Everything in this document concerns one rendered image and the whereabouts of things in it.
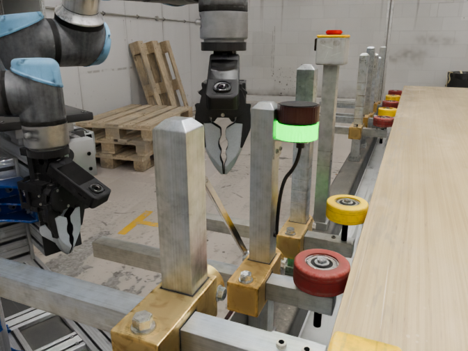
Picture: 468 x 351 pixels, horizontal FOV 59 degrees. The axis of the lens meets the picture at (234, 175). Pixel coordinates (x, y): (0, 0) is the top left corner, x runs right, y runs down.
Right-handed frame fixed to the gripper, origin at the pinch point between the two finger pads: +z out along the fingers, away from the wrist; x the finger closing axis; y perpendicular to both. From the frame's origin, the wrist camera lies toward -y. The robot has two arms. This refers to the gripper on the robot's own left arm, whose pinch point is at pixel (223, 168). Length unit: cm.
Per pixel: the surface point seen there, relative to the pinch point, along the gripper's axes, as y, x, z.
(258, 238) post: -6.6, -5.9, 9.5
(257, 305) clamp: -14.3, -5.9, 16.4
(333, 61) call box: 39.2, -24.0, -15.2
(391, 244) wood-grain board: -5.5, -27.1, 10.6
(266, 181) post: -7.0, -6.9, -0.2
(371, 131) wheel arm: 105, -53, 16
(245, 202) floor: 233, 1, 101
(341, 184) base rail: 79, -37, 31
